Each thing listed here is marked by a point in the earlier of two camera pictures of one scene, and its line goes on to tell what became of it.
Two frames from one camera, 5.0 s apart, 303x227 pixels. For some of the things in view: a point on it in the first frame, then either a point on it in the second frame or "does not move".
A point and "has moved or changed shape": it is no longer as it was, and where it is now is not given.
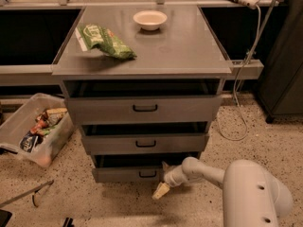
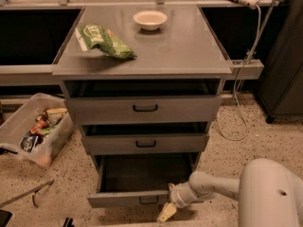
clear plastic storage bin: (38, 130) does not move
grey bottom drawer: (134, 168) has moved or changed shape
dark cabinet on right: (280, 89) does not move
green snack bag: (90, 35) does not move
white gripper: (169, 178) -> (180, 197)
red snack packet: (40, 126) does not move
